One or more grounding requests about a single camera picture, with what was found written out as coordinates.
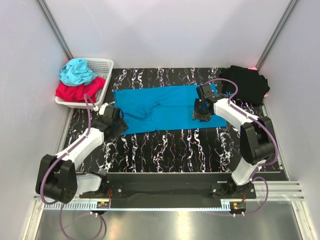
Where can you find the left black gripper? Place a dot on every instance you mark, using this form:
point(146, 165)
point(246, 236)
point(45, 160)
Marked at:
point(123, 128)

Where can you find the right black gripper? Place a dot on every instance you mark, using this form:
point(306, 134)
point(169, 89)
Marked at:
point(196, 114)

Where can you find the blue t-shirt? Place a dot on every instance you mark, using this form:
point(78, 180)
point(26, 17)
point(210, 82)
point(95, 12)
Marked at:
point(164, 108)

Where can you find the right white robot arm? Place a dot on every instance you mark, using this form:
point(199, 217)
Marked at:
point(257, 141)

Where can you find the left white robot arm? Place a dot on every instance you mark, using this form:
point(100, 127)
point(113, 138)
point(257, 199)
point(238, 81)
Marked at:
point(57, 180)

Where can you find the red t-shirt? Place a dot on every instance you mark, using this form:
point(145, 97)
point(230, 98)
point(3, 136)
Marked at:
point(76, 93)

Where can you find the black folded t-shirt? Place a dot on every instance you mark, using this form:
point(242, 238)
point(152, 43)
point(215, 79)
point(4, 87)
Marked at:
point(252, 87)

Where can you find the white plastic basket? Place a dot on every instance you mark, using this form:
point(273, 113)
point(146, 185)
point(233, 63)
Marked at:
point(103, 68)

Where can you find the light turquoise t-shirt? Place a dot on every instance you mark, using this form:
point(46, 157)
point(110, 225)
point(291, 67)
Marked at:
point(76, 72)

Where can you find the pink folded cloth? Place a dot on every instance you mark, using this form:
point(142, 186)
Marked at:
point(252, 67)

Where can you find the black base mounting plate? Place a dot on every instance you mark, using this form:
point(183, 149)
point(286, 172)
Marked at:
point(170, 202)

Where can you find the aluminium frame rail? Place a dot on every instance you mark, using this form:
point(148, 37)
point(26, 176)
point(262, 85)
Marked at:
point(275, 190)

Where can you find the left aluminium corner post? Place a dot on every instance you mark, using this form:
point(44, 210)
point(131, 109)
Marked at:
point(45, 10)

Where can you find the aluminium corner post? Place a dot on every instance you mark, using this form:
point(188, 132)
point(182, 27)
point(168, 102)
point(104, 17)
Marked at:
point(45, 10)
point(277, 31)

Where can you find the right aluminium corner post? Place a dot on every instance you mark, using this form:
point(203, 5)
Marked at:
point(277, 31)

